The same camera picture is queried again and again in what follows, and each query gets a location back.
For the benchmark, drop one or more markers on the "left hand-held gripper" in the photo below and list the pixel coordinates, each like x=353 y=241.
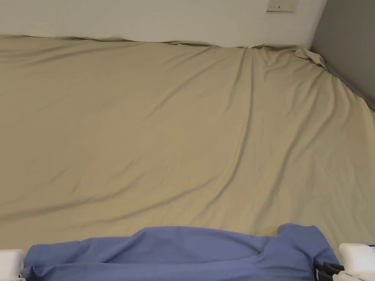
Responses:
x=11 y=262

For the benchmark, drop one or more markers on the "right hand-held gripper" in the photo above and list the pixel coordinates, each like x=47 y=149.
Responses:
x=359 y=259

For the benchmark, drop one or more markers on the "blue shirt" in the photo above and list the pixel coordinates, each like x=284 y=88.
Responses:
x=181 y=254

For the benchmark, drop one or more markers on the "bed with beige sheet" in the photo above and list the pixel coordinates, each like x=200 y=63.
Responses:
x=152 y=126

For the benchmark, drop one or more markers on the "grey padded headboard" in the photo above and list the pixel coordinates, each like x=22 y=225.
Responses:
x=348 y=44

